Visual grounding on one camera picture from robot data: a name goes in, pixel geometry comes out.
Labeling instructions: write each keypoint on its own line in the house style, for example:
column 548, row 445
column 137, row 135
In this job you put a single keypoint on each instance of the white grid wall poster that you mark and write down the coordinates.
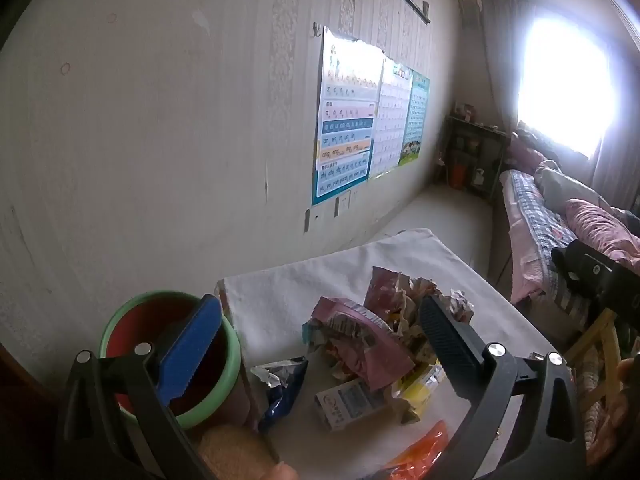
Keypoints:
column 392, row 120

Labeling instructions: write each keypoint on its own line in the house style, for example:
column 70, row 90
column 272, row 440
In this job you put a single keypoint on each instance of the small white carton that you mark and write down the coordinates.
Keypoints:
column 350, row 400

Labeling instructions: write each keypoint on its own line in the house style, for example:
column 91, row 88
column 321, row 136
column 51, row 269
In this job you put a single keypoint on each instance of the small teal wrapper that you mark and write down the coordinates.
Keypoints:
column 312, row 337

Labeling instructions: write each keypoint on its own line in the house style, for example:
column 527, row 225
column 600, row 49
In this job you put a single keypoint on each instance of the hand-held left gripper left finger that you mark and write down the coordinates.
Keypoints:
column 192, row 350

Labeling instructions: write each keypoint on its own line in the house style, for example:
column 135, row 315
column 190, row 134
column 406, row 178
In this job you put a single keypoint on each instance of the black wall bar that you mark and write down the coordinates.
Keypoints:
column 411, row 2

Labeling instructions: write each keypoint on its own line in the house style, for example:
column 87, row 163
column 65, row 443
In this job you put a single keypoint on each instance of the white tablecloth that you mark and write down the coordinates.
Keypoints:
column 310, row 280

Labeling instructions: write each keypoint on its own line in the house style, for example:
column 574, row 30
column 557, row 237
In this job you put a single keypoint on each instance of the green-bordered wall poster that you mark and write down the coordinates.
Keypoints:
column 416, row 120

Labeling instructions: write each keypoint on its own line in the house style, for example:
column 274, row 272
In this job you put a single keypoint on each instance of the light curtain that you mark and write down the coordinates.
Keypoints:
column 497, row 60

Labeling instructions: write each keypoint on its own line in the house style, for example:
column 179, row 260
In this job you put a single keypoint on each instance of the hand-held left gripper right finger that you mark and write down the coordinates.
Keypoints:
column 447, row 337

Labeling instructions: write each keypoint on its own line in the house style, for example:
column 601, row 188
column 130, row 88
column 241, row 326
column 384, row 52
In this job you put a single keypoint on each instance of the large striped wall poster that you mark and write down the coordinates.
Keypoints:
column 345, row 125

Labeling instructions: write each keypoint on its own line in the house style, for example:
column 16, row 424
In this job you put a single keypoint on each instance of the orange container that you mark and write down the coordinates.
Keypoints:
column 457, row 172

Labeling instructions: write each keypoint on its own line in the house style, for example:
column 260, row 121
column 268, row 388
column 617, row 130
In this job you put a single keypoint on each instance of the tan textured object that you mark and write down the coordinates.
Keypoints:
column 232, row 452

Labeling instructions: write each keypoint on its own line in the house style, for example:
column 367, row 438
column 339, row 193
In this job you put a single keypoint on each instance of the pink quilt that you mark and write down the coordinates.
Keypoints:
column 600, row 225

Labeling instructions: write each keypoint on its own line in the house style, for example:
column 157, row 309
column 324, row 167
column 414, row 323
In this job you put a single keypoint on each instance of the grey-white blanket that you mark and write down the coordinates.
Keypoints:
column 560, row 182

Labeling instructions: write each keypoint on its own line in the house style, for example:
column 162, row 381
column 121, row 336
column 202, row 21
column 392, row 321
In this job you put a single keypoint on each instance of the window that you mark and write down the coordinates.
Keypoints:
column 565, row 85

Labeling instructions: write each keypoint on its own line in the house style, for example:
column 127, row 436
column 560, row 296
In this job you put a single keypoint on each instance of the blue and silver snack bag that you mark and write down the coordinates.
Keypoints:
column 285, row 385

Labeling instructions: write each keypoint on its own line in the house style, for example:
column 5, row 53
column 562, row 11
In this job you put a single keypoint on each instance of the pink crumpled snack bag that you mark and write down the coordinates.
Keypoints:
column 360, row 330

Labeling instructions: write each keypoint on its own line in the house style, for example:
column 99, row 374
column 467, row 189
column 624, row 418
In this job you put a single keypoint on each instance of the person's right hand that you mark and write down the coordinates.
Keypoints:
column 630, row 385

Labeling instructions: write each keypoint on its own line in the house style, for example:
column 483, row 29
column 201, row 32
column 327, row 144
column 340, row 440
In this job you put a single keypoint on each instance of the yellow wrapper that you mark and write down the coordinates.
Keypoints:
column 417, row 390

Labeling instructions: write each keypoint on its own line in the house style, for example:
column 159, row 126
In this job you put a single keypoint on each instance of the crumpled grey paper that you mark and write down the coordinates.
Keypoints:
column 460, row 305

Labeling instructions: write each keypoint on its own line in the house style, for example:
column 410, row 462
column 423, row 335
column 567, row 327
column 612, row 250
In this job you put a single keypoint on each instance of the wooden chair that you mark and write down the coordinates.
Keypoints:
column 602, row 355

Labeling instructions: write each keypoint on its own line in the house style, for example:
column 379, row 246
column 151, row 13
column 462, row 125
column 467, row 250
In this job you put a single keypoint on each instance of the wall socket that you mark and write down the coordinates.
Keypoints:
column 341, row 206

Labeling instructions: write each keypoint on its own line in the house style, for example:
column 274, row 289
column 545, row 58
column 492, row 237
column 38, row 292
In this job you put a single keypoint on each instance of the dark corner shelf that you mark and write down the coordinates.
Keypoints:
column 472, row 150

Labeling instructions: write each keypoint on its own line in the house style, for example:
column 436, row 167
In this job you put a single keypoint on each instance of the red bin with green rim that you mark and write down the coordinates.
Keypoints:
column 135, row 317

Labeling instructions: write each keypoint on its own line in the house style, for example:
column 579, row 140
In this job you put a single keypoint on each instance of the orange plastic wrapper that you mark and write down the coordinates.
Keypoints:
column 420, row 450

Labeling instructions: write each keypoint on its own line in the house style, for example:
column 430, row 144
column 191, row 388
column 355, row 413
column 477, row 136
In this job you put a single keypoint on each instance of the bed with checked sheet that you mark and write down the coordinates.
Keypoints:
column 535, row 220

